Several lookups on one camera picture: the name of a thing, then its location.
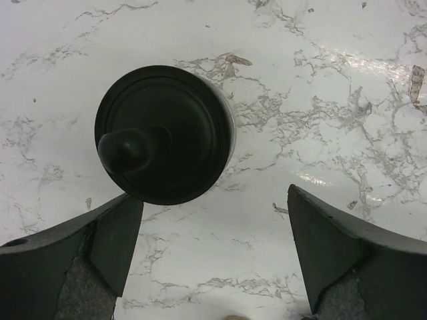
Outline black knob-lid glass jar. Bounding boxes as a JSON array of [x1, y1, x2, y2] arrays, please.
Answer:
[[94, 65, 237, 205]]

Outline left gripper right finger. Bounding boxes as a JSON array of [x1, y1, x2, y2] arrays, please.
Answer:
[[288, 185, 426, 319]]

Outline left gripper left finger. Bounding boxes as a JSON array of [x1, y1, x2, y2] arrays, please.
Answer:
[[1, 194, 143, 319]]

